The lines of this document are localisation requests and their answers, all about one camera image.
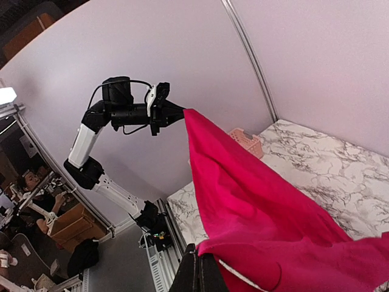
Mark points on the right aluminium post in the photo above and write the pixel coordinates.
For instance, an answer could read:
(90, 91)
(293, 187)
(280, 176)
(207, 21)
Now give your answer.
(252, 56)

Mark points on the seated person in background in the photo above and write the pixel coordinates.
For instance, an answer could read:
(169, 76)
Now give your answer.
(44, 200)

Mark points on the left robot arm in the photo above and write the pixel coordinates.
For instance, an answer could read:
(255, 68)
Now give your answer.
(121, 146)

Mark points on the red t-shirt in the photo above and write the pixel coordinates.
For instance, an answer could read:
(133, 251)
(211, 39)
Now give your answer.
(263, 233)

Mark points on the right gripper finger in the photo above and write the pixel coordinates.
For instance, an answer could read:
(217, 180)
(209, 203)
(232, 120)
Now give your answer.
(198, 273)

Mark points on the left aluminium post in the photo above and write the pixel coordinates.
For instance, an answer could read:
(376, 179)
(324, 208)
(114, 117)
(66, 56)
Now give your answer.
(15, 110)

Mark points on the pink plastic basket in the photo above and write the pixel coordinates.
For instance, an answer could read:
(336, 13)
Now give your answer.
(249, 142)

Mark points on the aluminium front rail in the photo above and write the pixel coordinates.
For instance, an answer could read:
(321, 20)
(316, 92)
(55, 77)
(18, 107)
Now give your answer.
(164, 264)

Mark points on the aluminium post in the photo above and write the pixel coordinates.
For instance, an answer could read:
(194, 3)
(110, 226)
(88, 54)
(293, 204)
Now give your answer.
(15, 110)
(252, 56)

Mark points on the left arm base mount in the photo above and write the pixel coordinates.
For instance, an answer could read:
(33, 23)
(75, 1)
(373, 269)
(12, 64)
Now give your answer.
(155, 224)

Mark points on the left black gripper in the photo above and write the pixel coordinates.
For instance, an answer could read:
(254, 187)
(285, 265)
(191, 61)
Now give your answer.
(164, 114)

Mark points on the cardboard box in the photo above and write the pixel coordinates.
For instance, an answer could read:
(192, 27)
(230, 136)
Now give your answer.
(75, 226)

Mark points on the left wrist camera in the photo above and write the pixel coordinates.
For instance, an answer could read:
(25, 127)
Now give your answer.
(156, 95)

